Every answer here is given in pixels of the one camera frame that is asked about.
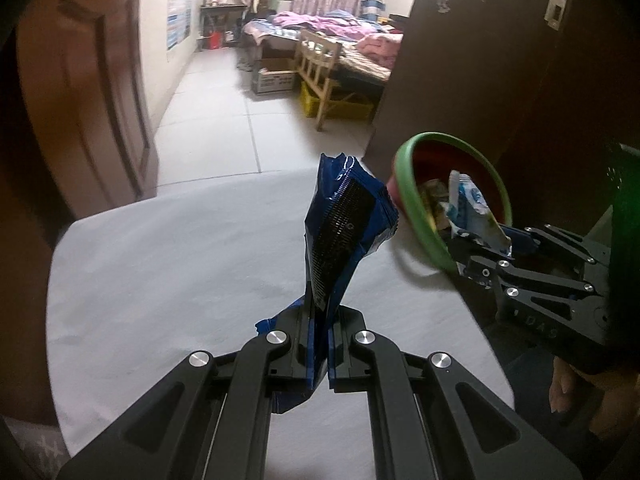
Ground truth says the dark cabinet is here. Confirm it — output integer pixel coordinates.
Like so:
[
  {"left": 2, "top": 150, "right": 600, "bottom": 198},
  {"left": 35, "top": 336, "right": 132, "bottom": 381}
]
[{"left": 364, "top": 0, "right": 639, "bottom": 233}]

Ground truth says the yellow plastic crate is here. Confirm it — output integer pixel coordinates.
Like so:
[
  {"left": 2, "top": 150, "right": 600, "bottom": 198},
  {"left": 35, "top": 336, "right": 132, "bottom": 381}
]
[{"left": 299, "top": 82, "right": 375, "bottom": 122}]

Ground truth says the white wall socket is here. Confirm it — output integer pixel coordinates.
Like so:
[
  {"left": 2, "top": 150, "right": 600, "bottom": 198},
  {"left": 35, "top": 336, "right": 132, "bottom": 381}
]
[{"left": 544, "top": 0, "right": 568, "bottom": 30}]

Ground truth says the wall poster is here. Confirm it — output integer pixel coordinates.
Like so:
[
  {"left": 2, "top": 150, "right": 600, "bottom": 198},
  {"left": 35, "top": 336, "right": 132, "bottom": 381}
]
[{"left": 166, "top": 0, "right": 192, "bottom": 51}]

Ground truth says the light blue white wrapper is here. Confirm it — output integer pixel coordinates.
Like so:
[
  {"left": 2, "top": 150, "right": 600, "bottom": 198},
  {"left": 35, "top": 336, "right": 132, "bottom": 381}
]
[{"left": 440, "top": 170, "right": 512, "bottom": 256}]

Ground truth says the wooden chair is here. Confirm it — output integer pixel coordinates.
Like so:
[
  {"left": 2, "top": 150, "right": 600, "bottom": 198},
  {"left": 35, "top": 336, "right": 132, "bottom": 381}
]
[{"left": 294, "top": 29, "right": 368, "bottom": 131}]

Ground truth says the white storage crate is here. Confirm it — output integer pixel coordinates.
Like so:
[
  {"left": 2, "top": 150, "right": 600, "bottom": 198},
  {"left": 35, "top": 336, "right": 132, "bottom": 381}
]
[{"left": 250, "top": 58, "right": 297, "bottom": 96}]

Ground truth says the red bin green rim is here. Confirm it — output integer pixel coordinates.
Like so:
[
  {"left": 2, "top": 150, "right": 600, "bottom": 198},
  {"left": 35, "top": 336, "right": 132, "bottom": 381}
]
[{"left": 387, "top": 132, "right": 512, "bottom": 273}]

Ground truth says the dark desk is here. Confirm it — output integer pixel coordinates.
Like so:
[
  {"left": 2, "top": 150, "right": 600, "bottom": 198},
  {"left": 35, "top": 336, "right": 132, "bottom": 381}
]
[{"left": 198, "top": 3, "right": 247, "bottom": 50}]

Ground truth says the bed with pink bedding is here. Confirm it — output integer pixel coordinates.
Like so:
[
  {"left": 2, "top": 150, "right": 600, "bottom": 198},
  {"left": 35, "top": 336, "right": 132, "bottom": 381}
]
[{"left": 242, "top": 10, "right": 404, "bottom": 84}]

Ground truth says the blue snack wrapper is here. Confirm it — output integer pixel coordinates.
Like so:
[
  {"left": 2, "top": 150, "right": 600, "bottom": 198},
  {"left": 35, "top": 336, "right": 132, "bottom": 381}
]
[{"left": 256, "top": 154, "right": 399, "bottom": 414}]

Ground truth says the person right hand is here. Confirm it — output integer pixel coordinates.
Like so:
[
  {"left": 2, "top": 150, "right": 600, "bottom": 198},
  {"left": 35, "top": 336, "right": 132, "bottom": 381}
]
[{"left": 549, "top": 356, "right": 639, "bottom": 439}]

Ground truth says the red bucket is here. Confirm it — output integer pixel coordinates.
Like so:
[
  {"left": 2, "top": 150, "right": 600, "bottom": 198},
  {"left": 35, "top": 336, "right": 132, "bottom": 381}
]
[{"left": 207, "top": 30, "right": 224, "bottom": 50}]

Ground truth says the brown wooden door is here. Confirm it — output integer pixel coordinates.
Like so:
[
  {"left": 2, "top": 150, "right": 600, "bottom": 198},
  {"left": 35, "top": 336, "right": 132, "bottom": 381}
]
[{"left": 16, "top": 0, "right": 158, "bottom": 219}]

